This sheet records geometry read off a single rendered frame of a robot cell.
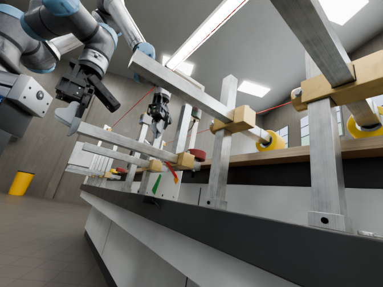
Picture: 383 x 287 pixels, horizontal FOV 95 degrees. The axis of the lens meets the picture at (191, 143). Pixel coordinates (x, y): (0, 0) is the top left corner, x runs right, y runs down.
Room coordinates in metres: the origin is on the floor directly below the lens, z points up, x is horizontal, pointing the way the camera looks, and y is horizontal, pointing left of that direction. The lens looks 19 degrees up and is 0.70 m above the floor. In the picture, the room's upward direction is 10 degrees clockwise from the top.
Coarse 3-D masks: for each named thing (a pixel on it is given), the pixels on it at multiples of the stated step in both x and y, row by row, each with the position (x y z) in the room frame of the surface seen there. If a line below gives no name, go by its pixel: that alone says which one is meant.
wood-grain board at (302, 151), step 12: (348, 144) 0.36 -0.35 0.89; (360, 144) 0.34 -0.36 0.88; (372, 144) 0.33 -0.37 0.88; (240, 156) 0.61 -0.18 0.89; (252, 156) 0.56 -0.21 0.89; (264, 156) 0.53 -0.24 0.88; (276, 156) 0.50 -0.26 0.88; (288, 156) 0.47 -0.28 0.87; (300, 156) 0.45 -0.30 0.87; (348, 156) 0.39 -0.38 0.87; (360, 156) 0.38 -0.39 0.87; (372, 156) 0.36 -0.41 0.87; (204, 168) 0.84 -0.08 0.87
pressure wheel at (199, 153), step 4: (192, 152) 0.66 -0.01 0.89; (196, 152) 0.66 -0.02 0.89; (200, 152) 0.66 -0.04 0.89; (204, 152) 0.67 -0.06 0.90; (196, 156) 0.66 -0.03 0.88; (200, 156) 0.66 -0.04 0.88; (204, 156) 0.67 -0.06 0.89; (196, 160) 0.68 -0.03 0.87; (200, 160) 0.70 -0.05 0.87; (204, 160) 0.68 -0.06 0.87; (192, 172) 0.69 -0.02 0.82; (192, 176) 0.69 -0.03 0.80
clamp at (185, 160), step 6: (180, 156) 0.62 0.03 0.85; (186, 156) 0.61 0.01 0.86; (192, 156) 0.63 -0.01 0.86; (168, 162) 0.69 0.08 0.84; (180, 162) 0.61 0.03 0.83; (186, 162) 0.61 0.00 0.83; (192, 162) 0.63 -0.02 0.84; (180, 168) 0.67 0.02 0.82; (186, 168) 0.64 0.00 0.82; (192, 168) 0.63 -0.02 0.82
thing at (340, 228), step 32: (96, 192) 1.65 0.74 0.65; (128, 192) 0.95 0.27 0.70; (192, 224) 0.49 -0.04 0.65; (224, 224) 0.40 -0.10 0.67; (256, 224) 0.34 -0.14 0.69; (288, 224) 0.29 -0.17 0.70; (320, 224) 0.27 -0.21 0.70; (352, 224) 0.27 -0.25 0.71; (256, 256) 0.34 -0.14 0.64; (288, 256) 0.29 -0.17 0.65; (320, 256) 0.26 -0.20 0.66; (352, 256) 0.23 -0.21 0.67
